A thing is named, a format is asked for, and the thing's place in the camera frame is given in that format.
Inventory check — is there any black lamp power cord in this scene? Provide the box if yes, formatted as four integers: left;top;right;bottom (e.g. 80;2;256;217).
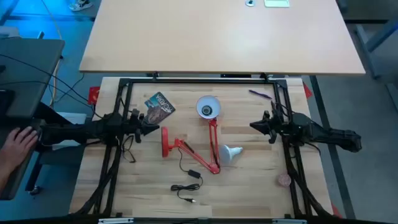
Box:
170;147;203;203

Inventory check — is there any person's shoe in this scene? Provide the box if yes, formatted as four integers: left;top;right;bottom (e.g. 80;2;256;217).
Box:
68;0;93;12

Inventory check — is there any dark grey desk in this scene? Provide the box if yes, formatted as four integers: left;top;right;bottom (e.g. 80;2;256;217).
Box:
0;39;65;200

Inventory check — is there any small printed packet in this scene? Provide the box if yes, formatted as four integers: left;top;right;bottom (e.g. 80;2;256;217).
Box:
144;91;177;125

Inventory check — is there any black aluminium rig frame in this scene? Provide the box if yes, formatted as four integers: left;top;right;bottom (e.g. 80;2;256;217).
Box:
68;72;335;218

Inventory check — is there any person's hand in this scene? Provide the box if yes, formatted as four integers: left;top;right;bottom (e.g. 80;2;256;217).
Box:
0;126;39;175

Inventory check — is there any thin black cable loop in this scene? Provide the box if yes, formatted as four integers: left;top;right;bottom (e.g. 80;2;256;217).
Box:
121;134;137;164

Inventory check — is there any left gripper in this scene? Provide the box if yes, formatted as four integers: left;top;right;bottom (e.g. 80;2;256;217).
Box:
123;108;161;144

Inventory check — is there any grey metal table leg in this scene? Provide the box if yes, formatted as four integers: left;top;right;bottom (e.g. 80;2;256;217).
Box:
354;17;398;80

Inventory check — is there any purple pen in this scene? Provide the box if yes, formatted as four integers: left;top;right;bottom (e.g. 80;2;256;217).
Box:
248;89;273;100

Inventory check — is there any large light wood table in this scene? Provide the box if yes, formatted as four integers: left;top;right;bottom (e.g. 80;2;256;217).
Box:
79;0;366;77

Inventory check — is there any black keyboard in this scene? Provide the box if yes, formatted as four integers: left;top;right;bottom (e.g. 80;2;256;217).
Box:
0;89;16;118

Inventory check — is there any pink speckled tape roll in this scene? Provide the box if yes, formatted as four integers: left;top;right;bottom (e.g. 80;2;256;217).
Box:
277;173;292;188

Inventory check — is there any red articulated desk lamp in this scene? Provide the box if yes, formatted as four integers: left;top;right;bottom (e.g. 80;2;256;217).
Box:
160;95;222;175

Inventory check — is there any silver metal bracket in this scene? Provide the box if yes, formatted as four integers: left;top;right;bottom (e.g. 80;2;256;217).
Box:
98;217;134;224
272;218;307;224

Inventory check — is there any black desk cable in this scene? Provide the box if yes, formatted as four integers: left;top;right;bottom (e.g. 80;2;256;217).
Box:
0;54;103;119
0;80;91;106

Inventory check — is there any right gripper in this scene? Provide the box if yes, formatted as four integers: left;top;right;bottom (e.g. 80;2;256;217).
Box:
249;109;285;144

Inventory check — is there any yellow cable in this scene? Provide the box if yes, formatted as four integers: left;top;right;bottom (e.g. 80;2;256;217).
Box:
40;0;63;108

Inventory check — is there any white rectangular pad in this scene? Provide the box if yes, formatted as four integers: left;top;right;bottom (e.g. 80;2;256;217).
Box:
264;0;290;8

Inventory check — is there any white reflector lightbulb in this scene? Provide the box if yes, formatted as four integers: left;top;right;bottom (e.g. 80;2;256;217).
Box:
218;144;244;165

